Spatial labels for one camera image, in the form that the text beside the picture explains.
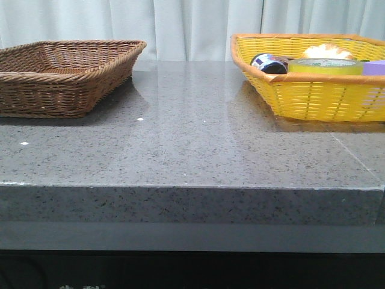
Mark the yellow transparent tape roll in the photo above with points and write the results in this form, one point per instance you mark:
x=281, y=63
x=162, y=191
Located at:
x=329, y=66

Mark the dark blue labelled can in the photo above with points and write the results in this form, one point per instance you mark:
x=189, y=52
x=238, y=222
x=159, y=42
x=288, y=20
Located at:
x=269, y=64

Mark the white curtain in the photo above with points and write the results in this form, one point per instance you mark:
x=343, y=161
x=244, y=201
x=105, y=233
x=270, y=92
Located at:
x=184, y=30

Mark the yellow woven basket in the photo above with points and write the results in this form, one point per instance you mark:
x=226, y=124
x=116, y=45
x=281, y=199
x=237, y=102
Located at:
x=309, y=96

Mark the brown wicker basket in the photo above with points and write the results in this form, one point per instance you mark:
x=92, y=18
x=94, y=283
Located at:
x=63, y=79

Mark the white orange bread bun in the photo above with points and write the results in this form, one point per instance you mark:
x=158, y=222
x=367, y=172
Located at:
x=327, y=51

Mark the purple block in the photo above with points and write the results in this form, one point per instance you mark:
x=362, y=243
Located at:
x=374, y=68

